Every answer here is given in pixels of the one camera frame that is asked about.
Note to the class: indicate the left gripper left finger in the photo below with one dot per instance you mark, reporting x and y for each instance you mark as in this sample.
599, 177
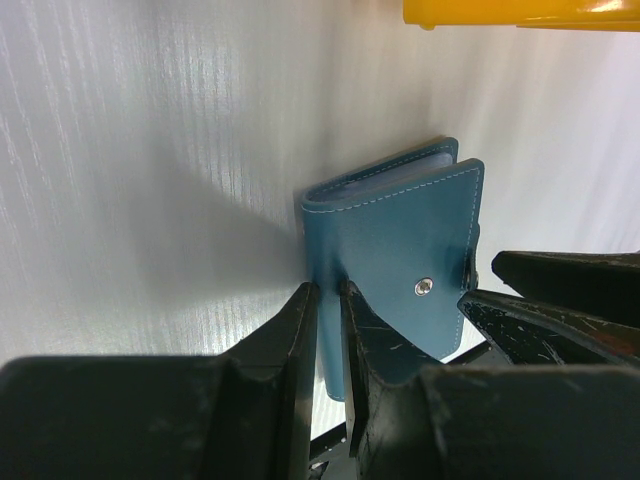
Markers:
242, 414

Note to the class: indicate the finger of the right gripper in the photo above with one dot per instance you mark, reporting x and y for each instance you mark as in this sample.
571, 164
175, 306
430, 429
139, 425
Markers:
601, 285
532, 333

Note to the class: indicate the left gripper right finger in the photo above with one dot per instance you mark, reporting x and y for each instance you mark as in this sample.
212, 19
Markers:
410, 416

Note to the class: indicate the blue leather card holder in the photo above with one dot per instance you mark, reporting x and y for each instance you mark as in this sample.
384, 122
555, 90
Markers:
405, 231

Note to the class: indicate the yellow plastic bin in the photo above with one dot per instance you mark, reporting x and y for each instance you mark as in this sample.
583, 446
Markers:
589, 15

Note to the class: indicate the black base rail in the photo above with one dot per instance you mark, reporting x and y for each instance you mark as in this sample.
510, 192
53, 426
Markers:
329, 459

